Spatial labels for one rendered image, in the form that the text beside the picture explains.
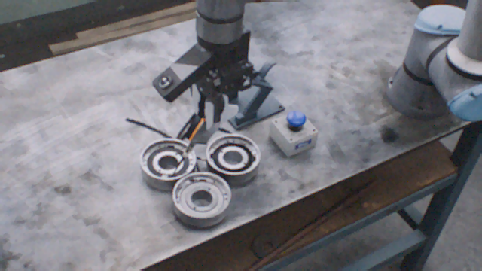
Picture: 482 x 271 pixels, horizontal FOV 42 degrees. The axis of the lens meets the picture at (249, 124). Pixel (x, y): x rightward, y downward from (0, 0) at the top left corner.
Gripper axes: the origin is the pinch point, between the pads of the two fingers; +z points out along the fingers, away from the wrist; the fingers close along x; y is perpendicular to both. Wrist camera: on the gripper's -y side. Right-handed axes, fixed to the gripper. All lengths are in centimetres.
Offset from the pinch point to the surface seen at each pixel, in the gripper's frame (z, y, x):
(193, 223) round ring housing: 11.0, -8.5, -11.0
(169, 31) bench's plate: 13.3, 16.5, 42.7
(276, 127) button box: 8.9, 17.1, -0.6
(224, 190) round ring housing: 10.3, 0.0, -8.0
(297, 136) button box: 8.8, 19.3, -4.8
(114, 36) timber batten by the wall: 91, 43, 142
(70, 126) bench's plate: 13.2, -16.9, 24.1
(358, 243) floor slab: 93, 66, 4
